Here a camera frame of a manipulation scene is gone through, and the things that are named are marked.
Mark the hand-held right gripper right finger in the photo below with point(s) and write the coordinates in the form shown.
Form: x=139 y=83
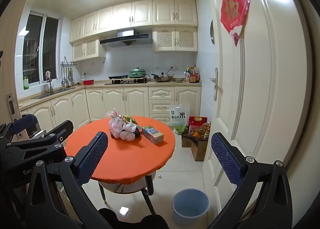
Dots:
x=226 y=159

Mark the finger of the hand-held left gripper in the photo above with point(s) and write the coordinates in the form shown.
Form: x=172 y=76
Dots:
x=62 y=129
x=23 y=122

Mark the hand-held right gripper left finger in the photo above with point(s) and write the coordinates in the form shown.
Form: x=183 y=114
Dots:
x=93 y=159

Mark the pale bulging plastic wrapper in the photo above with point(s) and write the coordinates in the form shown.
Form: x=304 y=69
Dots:
x=127 y=136

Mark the white wrapper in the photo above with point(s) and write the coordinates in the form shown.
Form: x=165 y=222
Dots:
x=129 y=126

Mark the dark brown snack wrapper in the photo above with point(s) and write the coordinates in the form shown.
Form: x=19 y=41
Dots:
x=137 y=133

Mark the green snack wrapper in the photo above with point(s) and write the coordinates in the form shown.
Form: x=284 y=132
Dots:
x=130 y=119

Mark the green white carton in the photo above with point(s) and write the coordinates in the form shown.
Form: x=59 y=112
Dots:
x=153 y=134

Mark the blue plastic waste bin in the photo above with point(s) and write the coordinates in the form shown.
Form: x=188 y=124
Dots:
x=181 y=215

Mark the grey metal rack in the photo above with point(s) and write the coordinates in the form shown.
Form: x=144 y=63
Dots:
x=37 y=134

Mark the large cardboard box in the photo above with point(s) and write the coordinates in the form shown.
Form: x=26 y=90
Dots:
x=200 y=150

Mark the cooking oil bottle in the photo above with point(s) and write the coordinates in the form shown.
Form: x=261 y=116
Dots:
x=202 y=131

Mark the orange tablecloth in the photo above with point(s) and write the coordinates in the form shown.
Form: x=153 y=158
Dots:
x=130 y=159

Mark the steel kitchen sink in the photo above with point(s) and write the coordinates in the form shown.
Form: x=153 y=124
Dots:
x=55 y=93

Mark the green glass bottle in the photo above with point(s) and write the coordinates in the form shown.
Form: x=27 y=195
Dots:
x=25 y=83

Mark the small cardboard box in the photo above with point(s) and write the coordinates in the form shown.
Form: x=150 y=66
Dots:
x=186 y=141

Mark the metal faucet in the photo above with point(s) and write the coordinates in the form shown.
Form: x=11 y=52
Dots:
x=50 y=86

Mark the red plastic basin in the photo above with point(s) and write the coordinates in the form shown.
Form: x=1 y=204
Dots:
x=88 y=82

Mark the cream lower kitchen cabinets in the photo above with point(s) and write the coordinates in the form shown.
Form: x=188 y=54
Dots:
x=112 y=104

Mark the clear white rice bag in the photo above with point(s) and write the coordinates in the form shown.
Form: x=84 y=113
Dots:
x=178 y=118

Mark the person's legs dark trousers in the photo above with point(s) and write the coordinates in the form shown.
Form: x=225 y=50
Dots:
x=135 y=220

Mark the white panel door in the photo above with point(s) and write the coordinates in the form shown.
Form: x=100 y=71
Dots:
x=262 y=94

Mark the kitchen window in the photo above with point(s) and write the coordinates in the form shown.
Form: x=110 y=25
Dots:
x=41 y=49

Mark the black gas stove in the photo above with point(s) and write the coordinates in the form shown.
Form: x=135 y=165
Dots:
x=125 y=80

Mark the narrow lattice door cabinet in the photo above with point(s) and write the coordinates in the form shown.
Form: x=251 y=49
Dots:
x=87 y=49

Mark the group of condiment bottles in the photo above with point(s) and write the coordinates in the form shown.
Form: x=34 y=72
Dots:
x=193 y=75

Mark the green electric pot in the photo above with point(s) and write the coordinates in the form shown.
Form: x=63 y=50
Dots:
x=136 y=73

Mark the metal wok with utensils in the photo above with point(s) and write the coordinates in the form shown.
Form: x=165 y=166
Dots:
x=162 y=77

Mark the black range hood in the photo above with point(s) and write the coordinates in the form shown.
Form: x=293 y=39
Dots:
x=130 y=38

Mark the wide lattice door cabinet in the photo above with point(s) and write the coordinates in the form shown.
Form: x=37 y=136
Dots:
x=175 y=38

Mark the red paper door decoration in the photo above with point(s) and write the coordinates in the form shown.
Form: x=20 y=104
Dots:
x=233 y=9

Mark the wall utensil rack with ladles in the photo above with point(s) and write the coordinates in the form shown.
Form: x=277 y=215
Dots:
x=68 y=74

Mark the dark round wall plate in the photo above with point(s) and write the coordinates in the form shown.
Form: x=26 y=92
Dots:
x=212 y=31

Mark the cream upper wall cabinets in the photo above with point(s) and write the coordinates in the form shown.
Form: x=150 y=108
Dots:
x=140 y=13

